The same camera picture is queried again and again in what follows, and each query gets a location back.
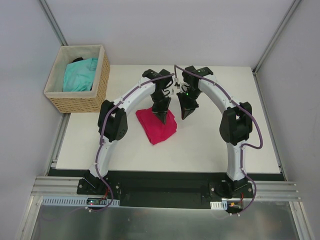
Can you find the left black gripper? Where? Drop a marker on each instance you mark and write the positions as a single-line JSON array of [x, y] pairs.
[[161, 109]]

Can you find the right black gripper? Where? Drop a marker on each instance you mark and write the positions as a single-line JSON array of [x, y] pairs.
[[187, 105]]

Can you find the pink t shirt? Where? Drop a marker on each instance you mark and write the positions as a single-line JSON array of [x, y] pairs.
[[155, 130]]

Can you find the wicker basket with liner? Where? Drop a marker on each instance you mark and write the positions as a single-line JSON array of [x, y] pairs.
[[79, 101]]

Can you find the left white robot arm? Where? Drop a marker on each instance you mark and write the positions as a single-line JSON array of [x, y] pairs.
[[113, 124]]

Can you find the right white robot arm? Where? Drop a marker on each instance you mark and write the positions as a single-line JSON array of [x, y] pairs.
[[235, 126]]

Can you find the teal t shirt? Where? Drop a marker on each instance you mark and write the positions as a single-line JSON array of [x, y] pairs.
[[79, 76]]

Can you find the black garment in basket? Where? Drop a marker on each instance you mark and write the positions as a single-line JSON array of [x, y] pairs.
[[77, 60]]

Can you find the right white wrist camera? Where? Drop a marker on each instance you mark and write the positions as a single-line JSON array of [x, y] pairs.
[[181, 86]]

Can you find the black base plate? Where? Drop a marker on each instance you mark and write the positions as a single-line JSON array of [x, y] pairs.
[[150, 189]]

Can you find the right white cable duct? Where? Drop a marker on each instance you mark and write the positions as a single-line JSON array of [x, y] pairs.
[[219, 205]]

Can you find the white cable duct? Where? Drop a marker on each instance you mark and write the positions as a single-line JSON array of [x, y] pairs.
[[67, 201], [219, 205]]

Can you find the left white cable duct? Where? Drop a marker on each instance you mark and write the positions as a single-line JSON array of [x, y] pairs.
[[67, 201]]

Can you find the front aluminium rail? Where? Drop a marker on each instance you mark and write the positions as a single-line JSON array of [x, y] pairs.
[[276, 191]]

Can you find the left aluminium frame post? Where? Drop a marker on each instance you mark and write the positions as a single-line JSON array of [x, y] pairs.
[[53, 22]]

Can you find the aluminium frame post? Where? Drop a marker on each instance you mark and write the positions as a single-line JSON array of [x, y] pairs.
[[277, 34], [53, 22]]

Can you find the right aluminium frame post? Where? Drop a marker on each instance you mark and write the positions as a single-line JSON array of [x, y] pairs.
[[277, 34]]

